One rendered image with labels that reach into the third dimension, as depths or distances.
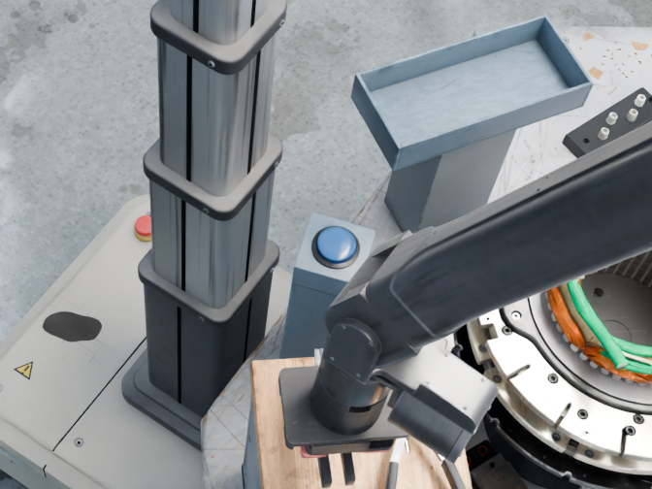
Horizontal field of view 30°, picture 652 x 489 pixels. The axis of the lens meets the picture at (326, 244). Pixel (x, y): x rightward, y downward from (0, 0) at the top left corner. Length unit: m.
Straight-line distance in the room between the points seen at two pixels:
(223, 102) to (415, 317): 0.54
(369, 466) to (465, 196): 0.49
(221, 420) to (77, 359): 0.65
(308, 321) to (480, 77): 0.35
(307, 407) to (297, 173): 1.61
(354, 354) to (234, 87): 0.49
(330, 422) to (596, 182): 0.38
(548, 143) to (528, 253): 1.01
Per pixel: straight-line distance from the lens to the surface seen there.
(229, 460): 1.42
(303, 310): 1.32
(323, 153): 2.58
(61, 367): 2.05
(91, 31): 2.77
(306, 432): 0.96
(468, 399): 0.86
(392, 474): 1.09
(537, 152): 1.69
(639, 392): 1.18
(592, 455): 1.19
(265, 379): 1.15
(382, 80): 1.38
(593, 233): 0.66
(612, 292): 1.32
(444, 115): 1.38
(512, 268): 0.71
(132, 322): 2.07
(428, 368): 0.86
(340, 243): 1.25
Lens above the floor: 2.11
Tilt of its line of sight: 59 degrees down
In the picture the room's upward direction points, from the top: 11 degrees clockwise
